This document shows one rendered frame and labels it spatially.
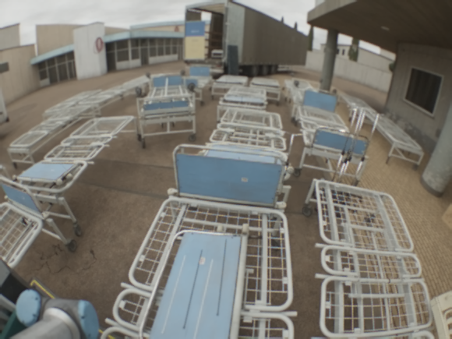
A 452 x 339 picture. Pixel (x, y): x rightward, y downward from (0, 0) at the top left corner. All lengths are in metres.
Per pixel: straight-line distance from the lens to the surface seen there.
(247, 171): 1.30
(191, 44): 10.61
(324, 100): 4.49
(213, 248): 1.13
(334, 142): 2.61
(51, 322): 0.73
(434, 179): 4.38
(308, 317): 1.69
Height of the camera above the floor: 1.51
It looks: 34 degrees down
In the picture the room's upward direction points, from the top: 3 degrees clockwise
